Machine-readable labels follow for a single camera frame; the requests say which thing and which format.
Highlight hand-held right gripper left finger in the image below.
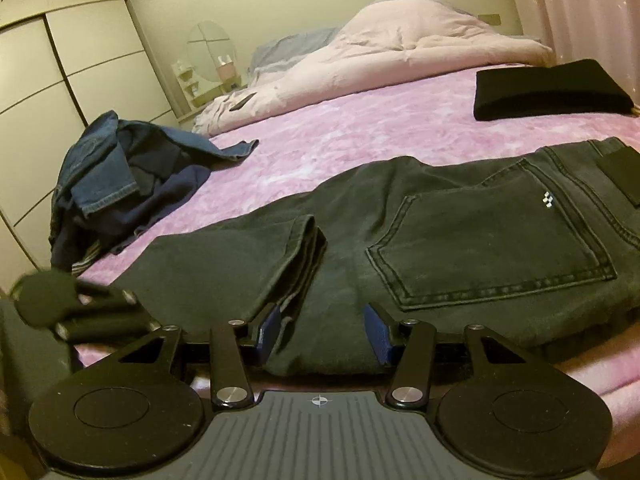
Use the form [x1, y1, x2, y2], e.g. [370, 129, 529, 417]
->
[117, 302, 282, 408]

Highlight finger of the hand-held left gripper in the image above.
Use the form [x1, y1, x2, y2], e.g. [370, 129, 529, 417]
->
[55, 285, 151, 345]

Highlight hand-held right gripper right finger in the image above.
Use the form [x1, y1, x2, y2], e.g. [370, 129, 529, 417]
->
[364, 303, 531, 408]

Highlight dark grey pants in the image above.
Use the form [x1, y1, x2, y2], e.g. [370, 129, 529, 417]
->
[122, 137, 640, 378]

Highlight striped garment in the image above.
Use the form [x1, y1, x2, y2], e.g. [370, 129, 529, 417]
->
[70, 242, 103, 276]

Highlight faded blue jeans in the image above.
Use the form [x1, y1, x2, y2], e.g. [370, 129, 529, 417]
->
[50, 150, 140, 241]

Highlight navy garment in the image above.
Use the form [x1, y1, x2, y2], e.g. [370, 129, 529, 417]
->
[50, 165, 211, 271]

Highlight pink floral bed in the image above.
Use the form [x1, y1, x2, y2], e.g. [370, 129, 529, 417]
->
[70, 62, 640, 411]

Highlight white wardrobe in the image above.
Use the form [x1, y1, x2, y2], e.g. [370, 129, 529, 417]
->
[0, 0, 176, 271]

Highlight white shelf organiser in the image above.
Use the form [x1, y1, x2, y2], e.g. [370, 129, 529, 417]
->
[171, 60, 206, 101]

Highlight pink duvet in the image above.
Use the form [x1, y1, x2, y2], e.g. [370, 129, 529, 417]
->
[192, 0, 553, 136]

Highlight round mirror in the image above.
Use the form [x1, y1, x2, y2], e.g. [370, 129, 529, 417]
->
[186, 21, 236, 83]

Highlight black folded garment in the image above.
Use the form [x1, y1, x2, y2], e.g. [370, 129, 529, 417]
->
[472, 59, 636, 122]

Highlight pale patterned curtain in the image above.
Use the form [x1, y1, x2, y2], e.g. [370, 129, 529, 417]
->
[500, 0, 640, 111]

